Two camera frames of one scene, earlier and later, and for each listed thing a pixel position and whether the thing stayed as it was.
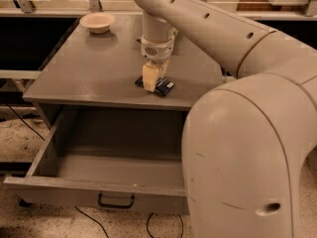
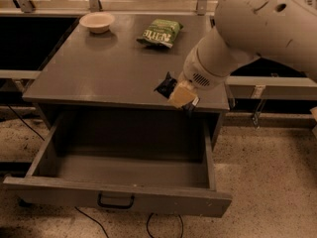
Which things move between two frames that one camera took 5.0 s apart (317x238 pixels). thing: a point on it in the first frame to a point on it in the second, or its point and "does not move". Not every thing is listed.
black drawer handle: [99, 200] does not move
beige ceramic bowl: [97, 22] does not move
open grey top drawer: [124, 161] does not move
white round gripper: [157, 51] to [197, 71]
